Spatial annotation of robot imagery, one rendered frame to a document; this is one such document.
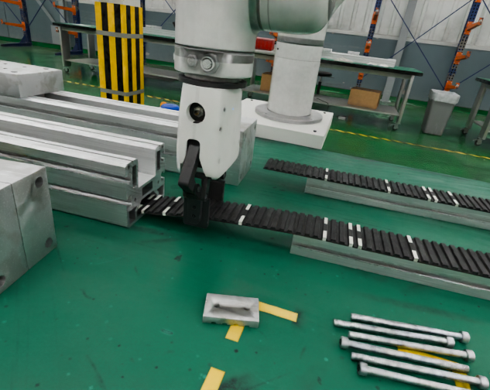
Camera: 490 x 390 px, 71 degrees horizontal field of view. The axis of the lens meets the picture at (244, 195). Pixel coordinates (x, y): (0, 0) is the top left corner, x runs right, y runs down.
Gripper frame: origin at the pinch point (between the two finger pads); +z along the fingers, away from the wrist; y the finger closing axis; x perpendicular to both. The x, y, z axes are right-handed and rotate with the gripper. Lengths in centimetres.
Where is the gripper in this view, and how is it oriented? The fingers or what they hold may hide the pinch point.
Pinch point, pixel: (204, 202)
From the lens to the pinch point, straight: 44.7
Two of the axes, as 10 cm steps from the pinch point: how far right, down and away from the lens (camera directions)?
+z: -1.1, 9.0, 4.3
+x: -9.6, -2.0, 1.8
